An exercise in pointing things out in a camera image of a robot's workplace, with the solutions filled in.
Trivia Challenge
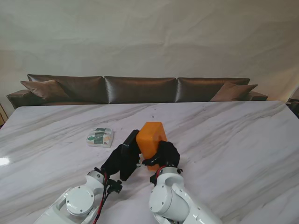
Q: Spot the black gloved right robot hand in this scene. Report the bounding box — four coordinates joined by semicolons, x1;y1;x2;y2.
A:
142;140;181;168

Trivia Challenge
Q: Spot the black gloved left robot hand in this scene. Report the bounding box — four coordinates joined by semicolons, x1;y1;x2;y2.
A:
100;143;143;177

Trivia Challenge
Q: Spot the orange tissue box cover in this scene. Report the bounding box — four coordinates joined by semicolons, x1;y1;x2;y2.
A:
136;121;168;173

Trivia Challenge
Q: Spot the white green tissue pack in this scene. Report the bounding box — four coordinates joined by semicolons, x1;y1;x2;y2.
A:
86;127;114;147

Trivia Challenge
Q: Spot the black tissue box base plate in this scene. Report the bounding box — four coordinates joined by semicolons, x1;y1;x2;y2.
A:
119;130;142;182

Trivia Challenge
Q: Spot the brown sofa back cushion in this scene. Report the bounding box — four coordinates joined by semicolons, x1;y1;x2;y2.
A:
177;77;250;103
27;74;105;105
104;76;178;105

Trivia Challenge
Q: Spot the brown throw pillow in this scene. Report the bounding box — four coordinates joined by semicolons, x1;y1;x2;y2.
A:
209;81;258;102
20;79;71;100

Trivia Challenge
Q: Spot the brown leather sofa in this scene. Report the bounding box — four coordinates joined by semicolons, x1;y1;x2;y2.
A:
6;74;269;110

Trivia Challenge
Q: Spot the wooden furniture piece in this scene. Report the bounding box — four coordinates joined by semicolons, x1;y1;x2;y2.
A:
0;101;7;126

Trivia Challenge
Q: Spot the dark furniture piece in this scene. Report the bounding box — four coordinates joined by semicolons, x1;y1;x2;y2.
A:
286;98;299;117

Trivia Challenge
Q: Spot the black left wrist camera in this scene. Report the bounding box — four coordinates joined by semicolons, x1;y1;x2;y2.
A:
108;178;123;194

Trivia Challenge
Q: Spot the red black left arm cable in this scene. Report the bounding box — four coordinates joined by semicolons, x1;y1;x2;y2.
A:
93;172;111;224

